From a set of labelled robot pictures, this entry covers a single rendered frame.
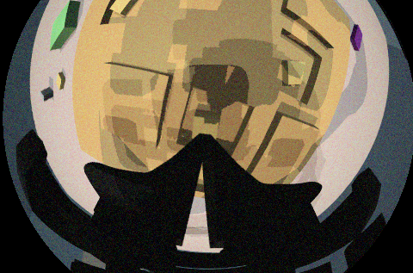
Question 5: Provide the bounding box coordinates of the tan puzzle board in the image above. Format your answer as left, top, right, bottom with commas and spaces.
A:
72, 0, 351, 184

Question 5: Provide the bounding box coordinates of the purple rectangular block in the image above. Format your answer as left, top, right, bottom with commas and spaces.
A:
350, 24, 362, 52

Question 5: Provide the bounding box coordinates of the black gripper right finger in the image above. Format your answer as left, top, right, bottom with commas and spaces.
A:
202, 134, 323, 249

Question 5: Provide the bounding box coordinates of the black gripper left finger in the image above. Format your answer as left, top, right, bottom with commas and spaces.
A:
83, 133, 206, 246

